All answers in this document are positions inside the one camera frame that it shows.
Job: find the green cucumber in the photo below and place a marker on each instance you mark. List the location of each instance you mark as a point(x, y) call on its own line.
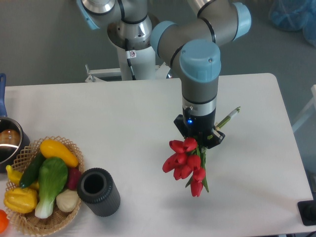
point(31, 173)

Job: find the red tulip bouquet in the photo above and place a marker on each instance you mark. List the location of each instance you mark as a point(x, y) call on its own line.
point(189, 159)

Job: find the small yellow gourd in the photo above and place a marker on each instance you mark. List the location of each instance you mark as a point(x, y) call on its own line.
point(15, 176)

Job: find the blue plastic bag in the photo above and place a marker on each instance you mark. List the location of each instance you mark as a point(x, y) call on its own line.
point(295, 15)

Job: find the dark grey ribbed vase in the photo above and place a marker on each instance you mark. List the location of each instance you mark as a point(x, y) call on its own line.
point(97, 189)

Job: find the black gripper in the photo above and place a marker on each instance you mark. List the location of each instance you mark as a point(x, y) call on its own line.
point(190, 125)

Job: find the red radish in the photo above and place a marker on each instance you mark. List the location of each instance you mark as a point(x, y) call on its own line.
point(73, 177)

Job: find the white frame at right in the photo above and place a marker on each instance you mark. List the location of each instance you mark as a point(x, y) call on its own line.
point(308, 110)

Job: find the woven wicker basket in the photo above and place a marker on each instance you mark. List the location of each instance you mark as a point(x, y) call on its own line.
point(29, 224)

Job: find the green bok choy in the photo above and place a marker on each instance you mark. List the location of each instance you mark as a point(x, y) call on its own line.
point(53, 175)

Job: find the yellow squash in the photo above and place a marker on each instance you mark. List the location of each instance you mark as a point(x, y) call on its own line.
point(55, 149)

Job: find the orange fruit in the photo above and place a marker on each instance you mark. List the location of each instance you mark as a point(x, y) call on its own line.
point(3, 221)

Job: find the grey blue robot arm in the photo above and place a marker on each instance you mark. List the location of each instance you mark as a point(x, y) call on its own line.
point(192, 52)

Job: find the blue handled metal pot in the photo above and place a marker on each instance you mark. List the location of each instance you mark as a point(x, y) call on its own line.
point(12, 137)

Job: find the black device at edge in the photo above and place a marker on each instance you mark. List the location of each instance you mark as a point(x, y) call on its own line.
point(307, 210)

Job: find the yellow bell pepper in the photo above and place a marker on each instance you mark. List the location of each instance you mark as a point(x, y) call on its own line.
point(21, 200)

